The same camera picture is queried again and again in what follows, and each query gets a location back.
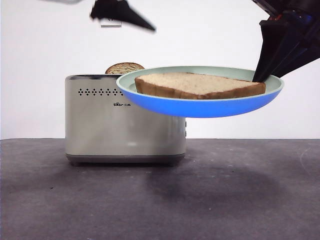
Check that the white wall power socket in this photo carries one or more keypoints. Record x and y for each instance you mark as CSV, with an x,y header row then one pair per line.
x,y
111,25

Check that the cream two-slot toaster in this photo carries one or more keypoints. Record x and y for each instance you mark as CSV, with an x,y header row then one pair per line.
x,y
105,130

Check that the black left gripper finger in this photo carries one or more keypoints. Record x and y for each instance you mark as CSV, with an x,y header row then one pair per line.
x,y
103,10
135,16

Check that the pale green round plate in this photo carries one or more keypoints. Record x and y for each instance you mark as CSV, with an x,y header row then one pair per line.
x,y
200,107

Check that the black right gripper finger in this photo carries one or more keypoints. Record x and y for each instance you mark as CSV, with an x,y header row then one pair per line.
x,y
268,50
300,52

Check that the round-topped bread slice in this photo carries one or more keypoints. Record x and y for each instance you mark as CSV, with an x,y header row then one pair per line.
x,y
122,68

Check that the square brown bread slice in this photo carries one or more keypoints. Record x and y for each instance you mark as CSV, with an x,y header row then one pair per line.
x,y
195,83

